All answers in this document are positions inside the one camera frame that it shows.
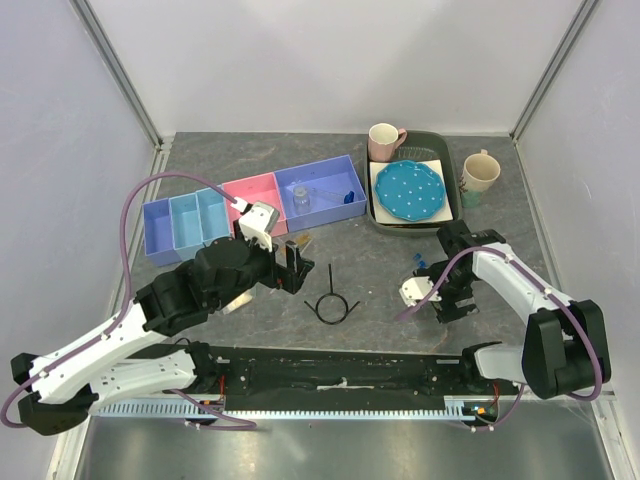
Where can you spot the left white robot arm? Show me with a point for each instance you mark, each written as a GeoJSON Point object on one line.
{"type": "Point", "coordinates": [58, 391]}

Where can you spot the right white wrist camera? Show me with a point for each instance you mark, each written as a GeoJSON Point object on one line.
{"type": "Point", "coordinates": [414, 289]}

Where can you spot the brown wooden spatula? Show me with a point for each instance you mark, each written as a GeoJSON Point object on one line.
{"type": "Point", "coordinates": [302, 240]}

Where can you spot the light blue bin right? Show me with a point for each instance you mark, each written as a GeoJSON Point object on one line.
{"type": "Point", "coordinates": [213, 215]}

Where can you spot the light blue cable duct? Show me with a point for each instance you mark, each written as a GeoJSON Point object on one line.
{"type": "Point", "coordinates": [177, 408]}

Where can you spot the bag of cotton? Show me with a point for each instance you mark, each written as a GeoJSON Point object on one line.
{"type": "Point", "coordinates": [238, 302]}

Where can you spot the blue polka dot plate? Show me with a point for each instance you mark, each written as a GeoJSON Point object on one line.
{"type": "Point", "coordinates": [410, 191]}

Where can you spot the small purple bin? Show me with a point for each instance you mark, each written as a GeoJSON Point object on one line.
{"type": "Point", "coordinates": [158, 233]}

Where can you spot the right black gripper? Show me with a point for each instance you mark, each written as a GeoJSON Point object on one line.
{"type": "Point", "coordinates": [447, 310]}

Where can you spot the cream floral mug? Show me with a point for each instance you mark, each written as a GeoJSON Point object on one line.
{"type": "Point", "coordinates": [480, 171]}

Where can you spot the pink bin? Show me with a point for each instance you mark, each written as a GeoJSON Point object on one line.
{"type": "Point", "coordinates": [262, 188]}

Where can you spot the small glass beaker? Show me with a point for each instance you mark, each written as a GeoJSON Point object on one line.
{"type": "Point", "coordinates": [301, 200]}

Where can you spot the large purple bin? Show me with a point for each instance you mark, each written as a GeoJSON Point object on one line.
{"type": "Point", "coordinates": [335, 175]}

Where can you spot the dark green tray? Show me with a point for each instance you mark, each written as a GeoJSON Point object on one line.
{"type": "Point", "coordinates": [425, 147]}

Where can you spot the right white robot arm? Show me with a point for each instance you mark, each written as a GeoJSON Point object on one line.
{"type": "Point", "coordinates": [564, 350]}

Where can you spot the light blue bin left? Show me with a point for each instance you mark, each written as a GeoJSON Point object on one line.
{"type": "Point", "coordinates": [186, 225]}

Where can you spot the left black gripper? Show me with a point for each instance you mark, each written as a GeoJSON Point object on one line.
{"type": "Point", "coordinates": [290, 278]}

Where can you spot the graduated cylinder blue base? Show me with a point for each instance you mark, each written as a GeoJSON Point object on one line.
{"type": "Point", "coordinates": [337, 198]}

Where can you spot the light blue bin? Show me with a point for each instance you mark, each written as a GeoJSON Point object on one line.
{"type": "Point", "coordinates": [213, 215]}
{"type": "Point", "coordinates": [186, 225]}

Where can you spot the pink mug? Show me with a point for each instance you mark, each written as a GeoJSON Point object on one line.
{"type": "Point", "coordinates": [383, 141]}

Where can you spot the black wire spring clamp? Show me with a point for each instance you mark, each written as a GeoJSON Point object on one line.
{"type": "Point", "coordinates": [331, 308]}

